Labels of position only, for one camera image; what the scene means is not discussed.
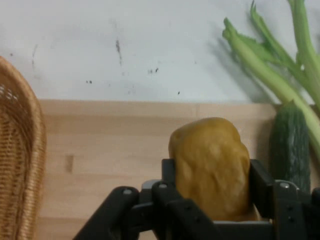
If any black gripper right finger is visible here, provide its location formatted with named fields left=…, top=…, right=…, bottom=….
left=248, top=158, right=320, bottom=240

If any wooden cutting board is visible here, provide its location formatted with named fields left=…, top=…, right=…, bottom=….
left=37, top=99, right=320, bottom=240

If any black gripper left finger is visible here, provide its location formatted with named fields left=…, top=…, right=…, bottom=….
left=71, top=158, right=216, bottom=240

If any yellow-brown potato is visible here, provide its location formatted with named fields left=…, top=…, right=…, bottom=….
left=168, top=116, right=251, bottom=223

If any green celery bunch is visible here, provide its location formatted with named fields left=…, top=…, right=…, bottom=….
left=221, top=0, right=320, bottom=161

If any dark green cucumber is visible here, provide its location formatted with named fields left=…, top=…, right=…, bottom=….
left=268, top=101, right=312, bottom=194

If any woven wicker basket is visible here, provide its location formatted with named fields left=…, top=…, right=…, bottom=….
left=0, top=55, right=48, bottom=240

